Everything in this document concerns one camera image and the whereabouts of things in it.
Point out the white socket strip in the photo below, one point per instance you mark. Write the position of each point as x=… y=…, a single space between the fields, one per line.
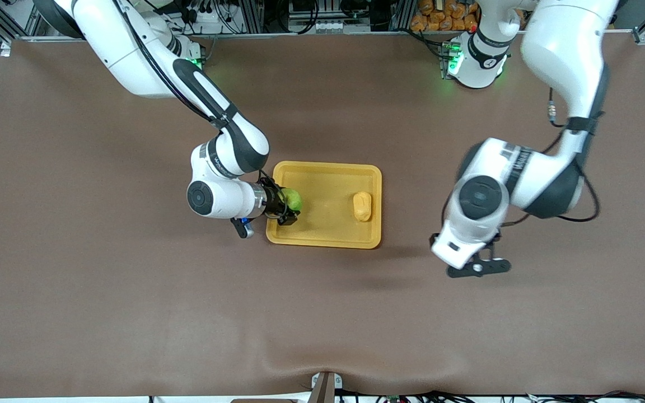
x=328 y=26

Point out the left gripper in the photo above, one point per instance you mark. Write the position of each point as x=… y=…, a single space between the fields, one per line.
x=433 y=238

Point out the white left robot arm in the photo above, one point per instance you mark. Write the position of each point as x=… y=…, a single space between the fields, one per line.
x=557 y=45

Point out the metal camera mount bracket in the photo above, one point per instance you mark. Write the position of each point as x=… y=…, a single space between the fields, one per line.
x=325 y=389

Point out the white power strip with plugs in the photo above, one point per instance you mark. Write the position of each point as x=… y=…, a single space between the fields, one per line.
x=213 y=19

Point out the yellow plastic tray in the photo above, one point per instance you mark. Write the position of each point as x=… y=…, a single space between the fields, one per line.
x=328 y=224

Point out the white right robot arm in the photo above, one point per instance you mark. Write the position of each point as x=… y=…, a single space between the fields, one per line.
x=126 y=50

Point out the yellow potato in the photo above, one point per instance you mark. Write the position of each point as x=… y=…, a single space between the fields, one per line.
x=362 y=206

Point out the brown table cover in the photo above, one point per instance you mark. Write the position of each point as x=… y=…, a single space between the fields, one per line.
x=322 y=313

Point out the aluminium table edge rail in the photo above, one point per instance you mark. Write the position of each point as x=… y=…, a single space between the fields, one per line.
x=300 y=35

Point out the orange netted bag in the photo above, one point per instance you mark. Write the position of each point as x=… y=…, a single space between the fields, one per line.
x=443 y=17

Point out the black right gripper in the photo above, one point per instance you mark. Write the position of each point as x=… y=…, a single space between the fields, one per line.
x=271 y=202

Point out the green apple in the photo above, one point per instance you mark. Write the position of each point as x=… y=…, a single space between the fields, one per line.
x=294 y=200

